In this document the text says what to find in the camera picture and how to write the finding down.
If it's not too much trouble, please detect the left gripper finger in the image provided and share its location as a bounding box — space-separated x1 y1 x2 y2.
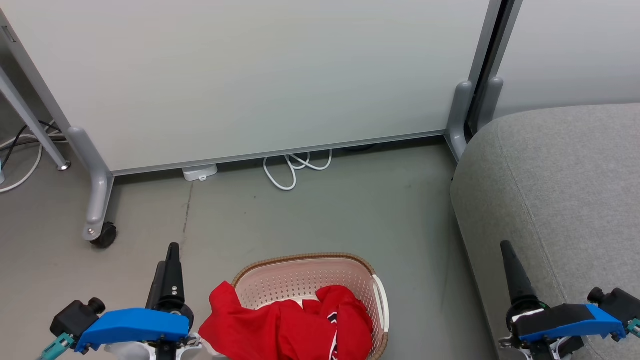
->
145 261 167 309
165 242 187 301

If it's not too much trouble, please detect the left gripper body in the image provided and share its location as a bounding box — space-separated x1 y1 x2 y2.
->
102 295 203 360

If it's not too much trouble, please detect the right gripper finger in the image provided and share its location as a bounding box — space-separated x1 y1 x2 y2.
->
500 240 545 307

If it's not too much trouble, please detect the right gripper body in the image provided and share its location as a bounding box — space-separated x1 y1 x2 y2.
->
499 299 586 360

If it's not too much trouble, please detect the red jersey garment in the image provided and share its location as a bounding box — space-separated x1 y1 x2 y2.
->
198 281 374 360

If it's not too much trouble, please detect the grey fabric sofa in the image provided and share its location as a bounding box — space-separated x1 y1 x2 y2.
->
450 103 640 360

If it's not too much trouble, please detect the black caster wheel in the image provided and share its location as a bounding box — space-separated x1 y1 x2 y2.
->
90 222 118 249

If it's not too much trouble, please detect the white power adapter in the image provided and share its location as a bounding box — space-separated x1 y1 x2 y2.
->
182 164 219 182

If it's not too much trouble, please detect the pink perforated laundry basket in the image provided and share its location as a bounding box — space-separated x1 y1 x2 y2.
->
231 252 390 360

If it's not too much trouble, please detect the grey metal table leg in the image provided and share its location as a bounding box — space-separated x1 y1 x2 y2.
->
0 65 71 172

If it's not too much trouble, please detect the large white partition panel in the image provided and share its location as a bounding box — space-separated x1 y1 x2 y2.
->
0 0 503 242

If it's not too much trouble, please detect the narrow white partition panel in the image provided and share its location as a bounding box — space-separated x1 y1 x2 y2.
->
477 0 640 133

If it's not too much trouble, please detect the blue right camera bracket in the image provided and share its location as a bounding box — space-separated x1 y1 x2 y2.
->
517 303 627 343

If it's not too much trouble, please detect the blue camera bracket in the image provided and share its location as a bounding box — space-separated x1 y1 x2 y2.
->
517 303 627 343
74 307 192 353

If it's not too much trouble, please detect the blue left camera bracket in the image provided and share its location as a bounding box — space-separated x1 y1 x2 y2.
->
74 307 192 353

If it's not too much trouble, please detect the teal left camera connector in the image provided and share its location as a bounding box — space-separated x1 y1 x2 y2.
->
39 332 76 360

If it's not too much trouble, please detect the white looped cable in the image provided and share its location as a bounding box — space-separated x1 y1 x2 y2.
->
263 149 333 192

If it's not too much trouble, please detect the white floor cable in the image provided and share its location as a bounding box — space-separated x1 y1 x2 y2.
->
0 120 57 194

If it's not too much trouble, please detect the black floor cable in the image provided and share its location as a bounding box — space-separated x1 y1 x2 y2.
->
0 120 63 156

